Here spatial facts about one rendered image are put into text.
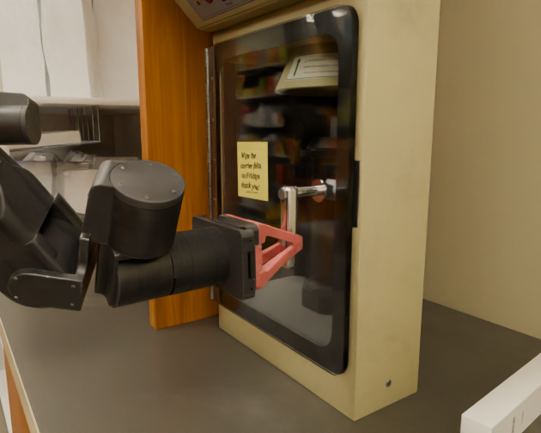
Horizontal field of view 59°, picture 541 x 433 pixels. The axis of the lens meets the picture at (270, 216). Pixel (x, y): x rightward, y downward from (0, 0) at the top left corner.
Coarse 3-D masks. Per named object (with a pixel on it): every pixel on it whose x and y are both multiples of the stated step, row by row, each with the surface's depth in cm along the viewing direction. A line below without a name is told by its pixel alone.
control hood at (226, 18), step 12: (180, 0) 66; (264, 0) 55; (276, 0) 54; (288, 0) 54; (300, 0) 54; (192, 12) 67; (228, 12) 62; (240, 12) 60; (252, 12) 59; (264, 12) 59; (204, 24) 68; (216, 24) 66; (228, 24) 66
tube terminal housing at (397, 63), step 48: (336, 0) 50; (384, 0) 47; (432, 0) 51; (384, 48) 48; (432, 48) 52; (384, 96) 49; (432, 96) 54; (384, 144) 50; (384, 192) 51; (384, 240) 52; (384, 288) 54; (240, 336) 74; (384, 336) 55; (336, 384) 56; (384, 384) 56
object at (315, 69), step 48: (240, 48) 64; (288, 48) 55; (336, 48) 49; (240, 96) 65; (288, 96) 56; (336, 96) 49; (288, 144) 57; (336, 144) 50; (336, 192) 51; (336, 240) 52; (288, 288) 60; (336, 288) 52; (288, 336) 61; (336, 336) 53
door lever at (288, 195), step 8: (312, 184) 54; (320, 184) 52; (280, 192) 50; (288, 192) 50; (296, 192) 50; (304, 192) 51; (312, 192) 52; (320, 192) 52; (288, 200) 50; (296, 200) 50; (320, 200) 53; (288, 208) 50; (296, 208) 50; (288, 216) 50; (296, 216) 51; (288, 224) 50; (296, 224) 51; (296, 232) 51; (296, 256) 52; (288, 264) 51; (296, 264) 52
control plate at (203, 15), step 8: (192, 0) 64; (200, 0) 63; (216, 0) 61; (232, 0) 59; (240, 0) 58; (248, 0) 57; (192, 8) 66; (200, 8) 65; (208, 8) 63; (216, 8) 62; (224, 8) 61; (232, 8) 60; (200, 16) 66; (208, 16) 65
